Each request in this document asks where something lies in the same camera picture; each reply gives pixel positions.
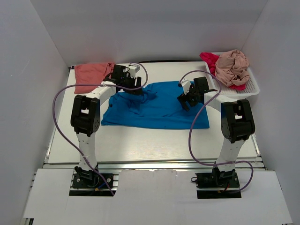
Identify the blue t-shirt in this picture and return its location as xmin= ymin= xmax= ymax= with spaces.
xmin=101 ymin=81 xmax=210 ymax=130

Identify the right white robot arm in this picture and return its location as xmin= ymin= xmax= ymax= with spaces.
xmin=177 ymin=77 xmax=255 ymax=176

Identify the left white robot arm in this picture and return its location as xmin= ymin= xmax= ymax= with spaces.
xmin=71 ymin=64 xmax=143 ymax=174

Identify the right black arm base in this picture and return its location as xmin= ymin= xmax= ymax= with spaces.
xmin=191 ymin=172 xmax=241 ymax=199

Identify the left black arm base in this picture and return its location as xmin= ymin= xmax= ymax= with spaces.
xmin=69 ymin=173 xmax=118 ymax=197

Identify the folded salmon pink t-shirt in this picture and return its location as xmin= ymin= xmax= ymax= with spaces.
xmin=74 ymin=62 xmax=115 ymax=84

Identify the magenta red t-shirt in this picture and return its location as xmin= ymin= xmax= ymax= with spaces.
xmin=199 ymin=52 xmax=246 ymax=91

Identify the beige crumpled t-shirt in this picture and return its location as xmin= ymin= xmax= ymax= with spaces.
xmin=215 ymin=49 xmax=250 ymax=87

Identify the white plastic basket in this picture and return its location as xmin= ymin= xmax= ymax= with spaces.
xmin=204 ymin=52 xmax=260 ymax=99

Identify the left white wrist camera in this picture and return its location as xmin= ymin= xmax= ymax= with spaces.
xmin=127 ymin=63 xmax=140 ymax=78

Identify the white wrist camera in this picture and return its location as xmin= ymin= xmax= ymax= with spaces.
xmin=178 ymin=78 xmax=192 ymax=95
xmin=127 ymin=63 xmax=140 ymax=78

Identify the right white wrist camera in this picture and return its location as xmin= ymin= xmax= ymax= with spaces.
xmin=178 ymin=78 xmax=192 ymax=95

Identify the aluminium table frame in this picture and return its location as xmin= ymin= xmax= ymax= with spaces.
xmin=21 ymin=62 xmax=264 ymax=225

